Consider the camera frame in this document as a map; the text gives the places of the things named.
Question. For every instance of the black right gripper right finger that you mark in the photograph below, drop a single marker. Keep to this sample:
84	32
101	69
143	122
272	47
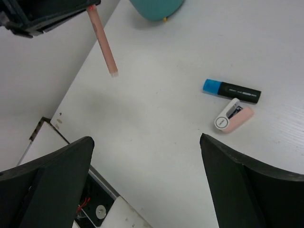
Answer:
248	193

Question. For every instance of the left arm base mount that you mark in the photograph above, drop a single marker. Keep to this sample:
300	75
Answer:
96	200

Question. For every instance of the teal round desk organizer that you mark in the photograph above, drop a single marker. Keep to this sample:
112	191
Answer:
155	10

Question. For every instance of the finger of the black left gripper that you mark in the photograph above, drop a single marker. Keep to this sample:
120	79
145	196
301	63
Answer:
29	18

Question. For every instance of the blue cap black highlighter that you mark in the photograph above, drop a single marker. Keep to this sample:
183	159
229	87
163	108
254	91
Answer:
231	91

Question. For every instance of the orange pen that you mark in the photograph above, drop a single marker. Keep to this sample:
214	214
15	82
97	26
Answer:
102	40

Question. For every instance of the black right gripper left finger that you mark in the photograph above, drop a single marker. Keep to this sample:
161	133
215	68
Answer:
45	192

